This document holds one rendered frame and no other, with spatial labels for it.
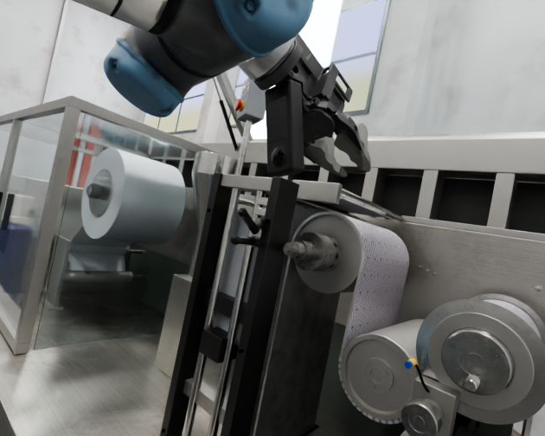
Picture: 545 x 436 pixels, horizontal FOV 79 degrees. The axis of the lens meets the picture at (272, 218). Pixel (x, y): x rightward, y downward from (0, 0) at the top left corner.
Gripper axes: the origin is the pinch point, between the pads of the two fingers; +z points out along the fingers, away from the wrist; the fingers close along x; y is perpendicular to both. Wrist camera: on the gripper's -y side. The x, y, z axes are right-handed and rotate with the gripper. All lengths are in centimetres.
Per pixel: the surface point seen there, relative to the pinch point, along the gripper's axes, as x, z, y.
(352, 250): 3.8, 10.2, -8.2
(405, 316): 9.7, 44.4, -7.0
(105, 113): 70, -28, 18
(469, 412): -12.3, 19.9, -26.7
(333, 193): 5.0, 2.8, -1.2
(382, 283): 3.8, 21.5, -8.9
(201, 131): 474, 125, 321
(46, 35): 787, -174, 453
